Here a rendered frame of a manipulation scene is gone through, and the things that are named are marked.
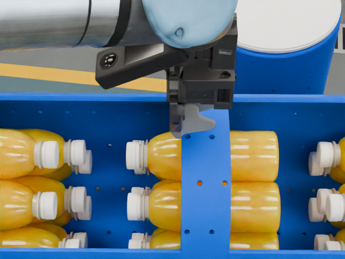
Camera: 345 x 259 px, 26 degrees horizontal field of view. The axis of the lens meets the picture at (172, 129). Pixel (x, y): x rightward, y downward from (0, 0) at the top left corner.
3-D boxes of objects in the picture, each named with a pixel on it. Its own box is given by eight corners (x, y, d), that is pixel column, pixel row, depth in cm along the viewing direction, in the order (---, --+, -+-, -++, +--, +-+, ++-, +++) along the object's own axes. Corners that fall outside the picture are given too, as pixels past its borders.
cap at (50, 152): (40, 173, 107) (53, 173, 107) (36, 154, 104) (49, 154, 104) (43, 154, 110) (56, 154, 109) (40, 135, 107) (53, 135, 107)
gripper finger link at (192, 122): (213, 154, 100) (217, 110, 92) (169, 154, 100) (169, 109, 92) (213, 136, 102) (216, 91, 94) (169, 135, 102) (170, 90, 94)
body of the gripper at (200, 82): (231, 115, 92) (238, 45, 83) (161, 114, 92) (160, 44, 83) (229, 69, 97) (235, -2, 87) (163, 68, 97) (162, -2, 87)
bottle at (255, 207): (273, 172, 107) (143, 171, 107) (278, 207, 101) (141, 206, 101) (269, 207, 111) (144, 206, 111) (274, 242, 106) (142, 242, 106)
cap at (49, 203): (41, 190, 108) (53, 190, 108) (41, 217, 108) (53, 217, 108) (36, 192, 104) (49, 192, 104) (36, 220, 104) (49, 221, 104)
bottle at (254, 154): (268, 155, 112) (143, 155, 112) (272, 121, 107) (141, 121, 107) (272, 191, 106) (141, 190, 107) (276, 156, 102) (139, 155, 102)
